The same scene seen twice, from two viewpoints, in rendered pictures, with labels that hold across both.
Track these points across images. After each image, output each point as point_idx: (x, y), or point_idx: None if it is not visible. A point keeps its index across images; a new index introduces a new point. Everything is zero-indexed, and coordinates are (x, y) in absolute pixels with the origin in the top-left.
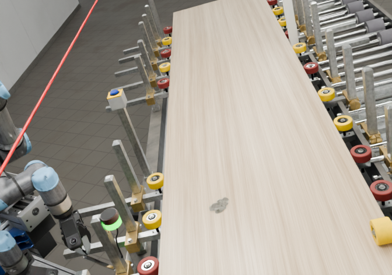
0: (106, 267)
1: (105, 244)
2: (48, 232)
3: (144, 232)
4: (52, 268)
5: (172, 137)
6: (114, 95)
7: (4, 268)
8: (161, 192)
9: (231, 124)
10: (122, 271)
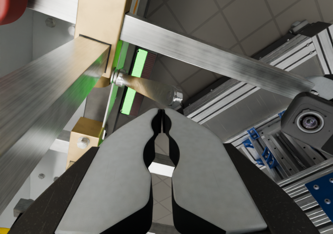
0: (131, 75)
1: (25, 98)
2: None
3: (52, 147)
4: (298, 139)
5: None
6: None
7: (311, 199)
8: (19, 213)
9: None
10: (89, 40)
